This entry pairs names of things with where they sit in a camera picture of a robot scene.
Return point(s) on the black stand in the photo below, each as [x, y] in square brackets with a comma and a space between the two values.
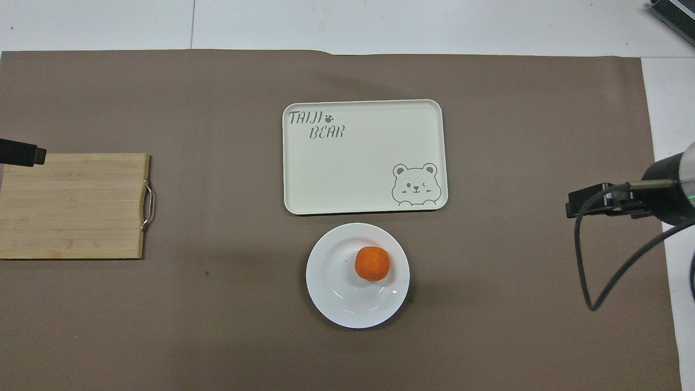
[676, 12]

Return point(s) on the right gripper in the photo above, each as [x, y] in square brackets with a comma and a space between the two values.
[669, 198]

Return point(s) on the white round plate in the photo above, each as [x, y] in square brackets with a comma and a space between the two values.
[331, 282]

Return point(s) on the orange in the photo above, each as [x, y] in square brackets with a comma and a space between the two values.
[372, 263]

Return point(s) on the cream tray with bear print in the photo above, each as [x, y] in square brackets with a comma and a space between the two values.
[358, 163]

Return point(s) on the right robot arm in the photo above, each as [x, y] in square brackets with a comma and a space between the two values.
[689, 163]

